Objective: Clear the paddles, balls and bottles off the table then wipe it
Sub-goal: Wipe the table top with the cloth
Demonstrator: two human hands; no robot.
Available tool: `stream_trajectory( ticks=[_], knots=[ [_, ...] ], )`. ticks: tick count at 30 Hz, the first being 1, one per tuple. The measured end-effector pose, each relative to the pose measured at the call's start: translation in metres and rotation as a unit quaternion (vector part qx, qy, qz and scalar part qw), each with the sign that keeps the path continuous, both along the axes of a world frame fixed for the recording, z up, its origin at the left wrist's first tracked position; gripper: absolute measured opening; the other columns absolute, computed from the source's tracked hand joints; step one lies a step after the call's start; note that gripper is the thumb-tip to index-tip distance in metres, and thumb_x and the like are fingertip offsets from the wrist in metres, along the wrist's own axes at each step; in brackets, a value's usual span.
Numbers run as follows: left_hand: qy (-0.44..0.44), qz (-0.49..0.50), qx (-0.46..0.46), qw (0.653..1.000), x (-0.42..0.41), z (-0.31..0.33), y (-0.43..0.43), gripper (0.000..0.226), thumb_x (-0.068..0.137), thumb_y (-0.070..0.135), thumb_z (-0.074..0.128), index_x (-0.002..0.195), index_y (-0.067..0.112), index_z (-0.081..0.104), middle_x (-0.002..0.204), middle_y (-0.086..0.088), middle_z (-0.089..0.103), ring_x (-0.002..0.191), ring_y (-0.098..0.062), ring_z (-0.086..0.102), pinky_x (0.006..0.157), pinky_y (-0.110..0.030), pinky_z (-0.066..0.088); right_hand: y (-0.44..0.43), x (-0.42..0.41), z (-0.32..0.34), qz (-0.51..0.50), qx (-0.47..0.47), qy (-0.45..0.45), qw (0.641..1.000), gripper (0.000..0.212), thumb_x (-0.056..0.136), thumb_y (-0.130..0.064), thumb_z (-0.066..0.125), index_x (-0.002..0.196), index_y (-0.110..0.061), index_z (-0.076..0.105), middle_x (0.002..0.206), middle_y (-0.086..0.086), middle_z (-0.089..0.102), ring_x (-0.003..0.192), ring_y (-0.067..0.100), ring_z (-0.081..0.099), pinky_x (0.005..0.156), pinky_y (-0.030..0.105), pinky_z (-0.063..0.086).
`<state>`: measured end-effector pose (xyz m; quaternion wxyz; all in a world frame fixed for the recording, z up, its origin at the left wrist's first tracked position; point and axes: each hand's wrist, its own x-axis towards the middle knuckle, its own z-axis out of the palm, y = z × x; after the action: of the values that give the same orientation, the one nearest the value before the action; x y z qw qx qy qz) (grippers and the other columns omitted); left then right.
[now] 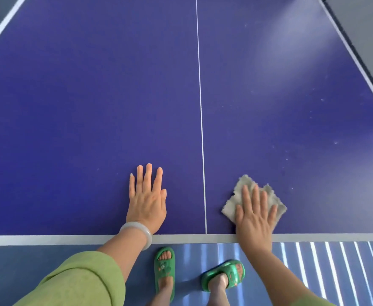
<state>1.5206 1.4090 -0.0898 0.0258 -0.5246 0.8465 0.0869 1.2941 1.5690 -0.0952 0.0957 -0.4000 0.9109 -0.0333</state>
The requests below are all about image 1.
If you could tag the person's left foot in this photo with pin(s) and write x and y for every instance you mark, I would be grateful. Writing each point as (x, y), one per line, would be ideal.
(165, 255)

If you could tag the green left slipper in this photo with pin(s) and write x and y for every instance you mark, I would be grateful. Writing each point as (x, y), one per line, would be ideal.
(164, 270)

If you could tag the blue table tennis table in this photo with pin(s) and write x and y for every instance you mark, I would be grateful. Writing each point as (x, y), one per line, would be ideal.
(94, 108)

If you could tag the person's right hand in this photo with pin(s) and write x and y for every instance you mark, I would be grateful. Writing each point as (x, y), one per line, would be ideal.
(255, 226)

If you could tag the grey cleaning cloth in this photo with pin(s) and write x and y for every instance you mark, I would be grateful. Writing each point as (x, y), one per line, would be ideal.
(237, 194)

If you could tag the green right slipper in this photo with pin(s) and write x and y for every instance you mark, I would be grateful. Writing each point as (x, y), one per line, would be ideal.
(228, 269)

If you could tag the person's right foot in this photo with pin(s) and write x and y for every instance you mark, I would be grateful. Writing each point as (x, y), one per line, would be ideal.
(218, 280)

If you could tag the person's leg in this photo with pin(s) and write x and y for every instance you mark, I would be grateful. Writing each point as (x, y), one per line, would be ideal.
(218, 297)
(162, 297)

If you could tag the green right sleeve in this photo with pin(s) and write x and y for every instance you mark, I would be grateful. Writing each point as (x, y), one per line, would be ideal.
(314, 302)

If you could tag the person's right leg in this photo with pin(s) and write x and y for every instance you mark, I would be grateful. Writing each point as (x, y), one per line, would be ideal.
(218, 297)

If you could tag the person's foot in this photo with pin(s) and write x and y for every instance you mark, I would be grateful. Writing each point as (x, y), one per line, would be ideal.
(165, 255)
(218, 280)

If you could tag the person's left hand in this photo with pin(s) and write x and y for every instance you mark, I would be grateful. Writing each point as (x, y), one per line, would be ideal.
(148, 207)

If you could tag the green slipper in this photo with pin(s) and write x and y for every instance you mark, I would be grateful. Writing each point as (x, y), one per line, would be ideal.
(228, 269)
(164, 270)

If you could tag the person's left leg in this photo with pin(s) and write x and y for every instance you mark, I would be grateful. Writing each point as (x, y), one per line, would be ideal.
(162, 297)

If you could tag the person's left forearm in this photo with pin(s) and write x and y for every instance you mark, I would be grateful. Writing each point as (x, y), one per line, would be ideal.
(124, 254)

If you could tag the person's right forearm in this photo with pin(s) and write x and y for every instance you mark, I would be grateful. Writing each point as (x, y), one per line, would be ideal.
(279, 277)

